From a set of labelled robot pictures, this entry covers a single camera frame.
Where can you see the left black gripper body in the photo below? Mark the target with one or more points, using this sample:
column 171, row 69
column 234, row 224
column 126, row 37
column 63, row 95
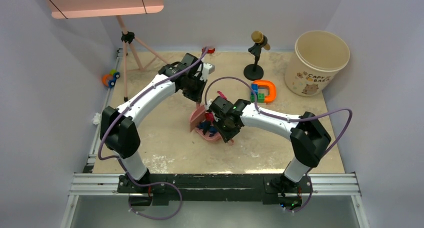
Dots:
column 194, row 87

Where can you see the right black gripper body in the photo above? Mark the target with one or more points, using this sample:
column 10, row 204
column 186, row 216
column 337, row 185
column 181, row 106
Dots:
column 227, row 131

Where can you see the pink plastic dustpan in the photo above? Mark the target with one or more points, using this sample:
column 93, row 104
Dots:
column 213, row 139

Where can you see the pink hand brush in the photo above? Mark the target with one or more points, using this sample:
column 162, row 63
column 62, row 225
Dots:
column 197, row 116

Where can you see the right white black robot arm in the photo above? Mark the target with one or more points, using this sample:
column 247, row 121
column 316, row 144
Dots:
column 308, row 137

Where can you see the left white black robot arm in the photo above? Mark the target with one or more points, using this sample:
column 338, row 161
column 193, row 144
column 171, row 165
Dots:
column 119, row 126

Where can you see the red paper scrap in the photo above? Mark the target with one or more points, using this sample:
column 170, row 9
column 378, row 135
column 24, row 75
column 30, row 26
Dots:
column 209, row 116

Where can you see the blue paper scrap left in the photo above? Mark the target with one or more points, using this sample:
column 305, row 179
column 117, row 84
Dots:
column 207, row 127

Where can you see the pink paper scrap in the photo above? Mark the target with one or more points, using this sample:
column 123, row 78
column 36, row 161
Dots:
column 221, row 94

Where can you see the red object at table edge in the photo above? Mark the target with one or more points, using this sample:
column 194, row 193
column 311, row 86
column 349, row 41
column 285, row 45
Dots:
column 208, row 50

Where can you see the blue green building blocks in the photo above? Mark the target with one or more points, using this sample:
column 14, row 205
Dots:
column 256, row 95

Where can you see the gold microphone on black stand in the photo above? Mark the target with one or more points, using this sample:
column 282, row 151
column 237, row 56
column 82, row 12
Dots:
column 255, row 71

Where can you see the orange blue toy car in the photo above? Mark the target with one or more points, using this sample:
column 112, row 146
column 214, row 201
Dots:
column 110, row 79

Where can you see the white paper scrap off table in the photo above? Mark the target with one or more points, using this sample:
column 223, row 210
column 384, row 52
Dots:
column 96, row 119

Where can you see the cream capybara bucket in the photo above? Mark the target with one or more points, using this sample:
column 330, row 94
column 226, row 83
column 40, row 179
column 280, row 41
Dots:
column 318, row 56

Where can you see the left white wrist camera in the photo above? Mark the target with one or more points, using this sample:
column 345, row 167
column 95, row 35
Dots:
column 207, row 69

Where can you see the orange plastic ring toy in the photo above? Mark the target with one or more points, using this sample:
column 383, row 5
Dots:
column 268, row 88

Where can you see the aluminium table frame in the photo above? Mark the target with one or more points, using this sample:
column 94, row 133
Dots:
column 269, row 188

